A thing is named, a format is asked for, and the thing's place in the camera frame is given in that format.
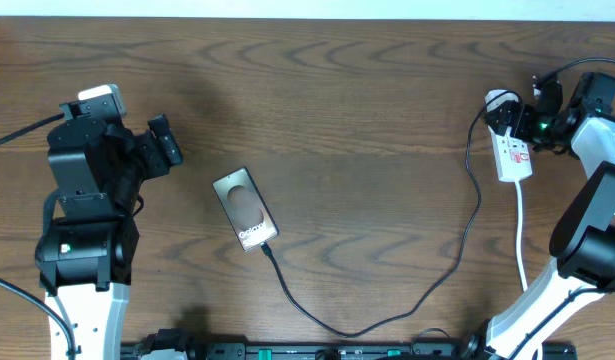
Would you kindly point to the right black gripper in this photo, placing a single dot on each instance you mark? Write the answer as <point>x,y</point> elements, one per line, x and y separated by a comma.
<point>520,126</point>

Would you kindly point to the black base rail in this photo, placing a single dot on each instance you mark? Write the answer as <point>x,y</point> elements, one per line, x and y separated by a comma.
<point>440,349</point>

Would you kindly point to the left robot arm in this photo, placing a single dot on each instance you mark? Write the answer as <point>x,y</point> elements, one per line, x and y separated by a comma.
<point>89,233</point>

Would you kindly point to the white power strip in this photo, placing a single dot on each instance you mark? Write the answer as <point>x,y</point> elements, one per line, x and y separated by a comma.
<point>511,156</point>

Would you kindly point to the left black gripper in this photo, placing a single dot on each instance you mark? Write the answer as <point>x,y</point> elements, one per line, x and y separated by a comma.
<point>149,146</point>

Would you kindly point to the bronze Galaxy smartphone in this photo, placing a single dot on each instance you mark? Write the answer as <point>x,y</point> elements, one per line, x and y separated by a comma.
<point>245,209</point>

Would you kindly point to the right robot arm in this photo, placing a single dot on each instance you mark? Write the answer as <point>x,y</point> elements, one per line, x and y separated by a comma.
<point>581,269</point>

